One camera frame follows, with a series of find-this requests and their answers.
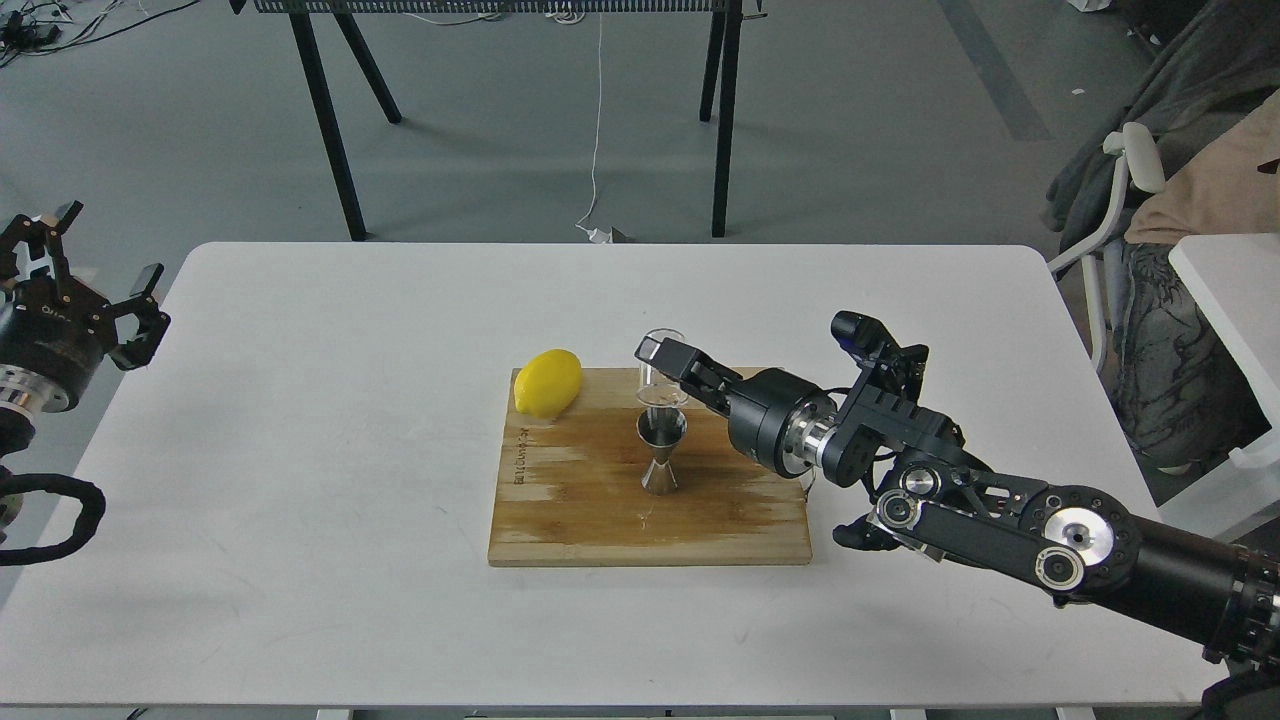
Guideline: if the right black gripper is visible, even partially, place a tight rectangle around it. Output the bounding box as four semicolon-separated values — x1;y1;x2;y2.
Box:
634;337;836;477

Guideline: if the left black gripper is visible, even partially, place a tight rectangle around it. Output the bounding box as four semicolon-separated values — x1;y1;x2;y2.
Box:
1;200;172;413

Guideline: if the small clear glass beaker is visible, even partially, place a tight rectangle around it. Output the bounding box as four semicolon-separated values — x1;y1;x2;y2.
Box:
636;328;691;409

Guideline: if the steel double jigger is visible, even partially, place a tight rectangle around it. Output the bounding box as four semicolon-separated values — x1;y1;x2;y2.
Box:
636;407;689;496

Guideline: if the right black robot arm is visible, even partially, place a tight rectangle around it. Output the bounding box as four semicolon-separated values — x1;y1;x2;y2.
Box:
635;311;1279;719

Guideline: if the yellow lemon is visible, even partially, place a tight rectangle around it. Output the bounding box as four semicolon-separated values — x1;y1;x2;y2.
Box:
512;348;582;420

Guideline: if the wooden cutting board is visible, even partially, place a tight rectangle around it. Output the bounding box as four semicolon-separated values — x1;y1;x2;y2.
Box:
486;366;817;568

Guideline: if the white office chair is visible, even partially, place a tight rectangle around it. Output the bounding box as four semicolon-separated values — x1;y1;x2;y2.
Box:
1047;122;1167;375

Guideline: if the white hanging cable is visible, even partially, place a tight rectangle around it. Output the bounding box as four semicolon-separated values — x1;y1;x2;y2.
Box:
573;12;635;243

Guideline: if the floor cable bundle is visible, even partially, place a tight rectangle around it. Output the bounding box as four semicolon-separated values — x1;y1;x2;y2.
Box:
0;0;201;69

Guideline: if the black metal frame table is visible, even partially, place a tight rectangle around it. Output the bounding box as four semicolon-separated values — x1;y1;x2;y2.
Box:
228;0;769;243

